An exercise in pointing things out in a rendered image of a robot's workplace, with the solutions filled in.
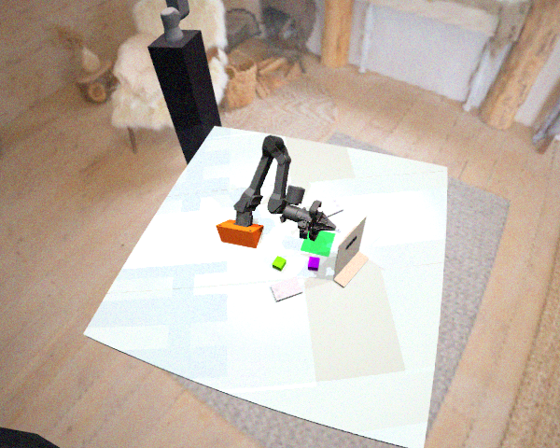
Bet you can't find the purple square block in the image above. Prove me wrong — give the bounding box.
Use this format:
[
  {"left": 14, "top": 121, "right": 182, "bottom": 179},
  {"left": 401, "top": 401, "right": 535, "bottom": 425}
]
[{"left": 308, "top": 257, "right": 320, "bottom": 272}]

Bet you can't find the green translucent square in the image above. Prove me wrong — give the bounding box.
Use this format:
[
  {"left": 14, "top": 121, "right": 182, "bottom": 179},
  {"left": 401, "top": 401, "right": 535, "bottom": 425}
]
[{"left": 301, "top": 231, "right": 336, "bottom": 257}]

